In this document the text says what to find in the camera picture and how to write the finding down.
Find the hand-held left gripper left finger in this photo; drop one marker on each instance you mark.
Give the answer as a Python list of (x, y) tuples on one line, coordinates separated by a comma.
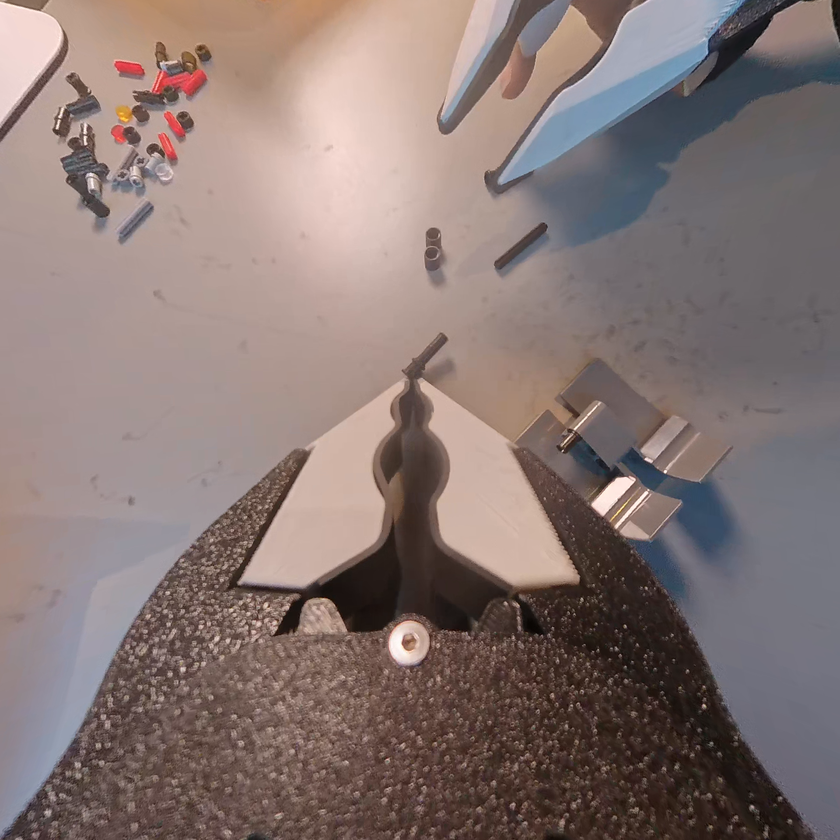
[(321, 518)]

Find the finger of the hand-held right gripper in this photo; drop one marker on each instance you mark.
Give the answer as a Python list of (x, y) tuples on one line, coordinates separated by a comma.
[(476, 46), (623, 85)]

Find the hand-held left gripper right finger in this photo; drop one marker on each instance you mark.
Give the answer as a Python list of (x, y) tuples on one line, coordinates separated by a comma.
[(505, 518)]

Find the silver toy scoop part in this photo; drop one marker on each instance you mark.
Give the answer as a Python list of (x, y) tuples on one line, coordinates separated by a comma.
[(623, 446)]

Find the black toy axle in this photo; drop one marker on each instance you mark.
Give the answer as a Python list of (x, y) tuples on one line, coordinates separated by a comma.
[(520, 245)]

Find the black toy bush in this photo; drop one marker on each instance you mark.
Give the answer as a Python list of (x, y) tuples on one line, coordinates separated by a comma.
[(433, 249)]

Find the pile of small toy parts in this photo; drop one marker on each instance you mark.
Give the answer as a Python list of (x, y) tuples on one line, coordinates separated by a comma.
[(131, 124)]

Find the grey desk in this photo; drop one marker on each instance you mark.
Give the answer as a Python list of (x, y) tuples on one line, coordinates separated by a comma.
[(262, 328)]

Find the person's right hand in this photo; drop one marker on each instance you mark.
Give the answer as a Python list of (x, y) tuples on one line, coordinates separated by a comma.
[(518, 75)]

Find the white folding stand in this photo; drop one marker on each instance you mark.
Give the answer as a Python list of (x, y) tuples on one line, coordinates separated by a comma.
[(26, 59)]

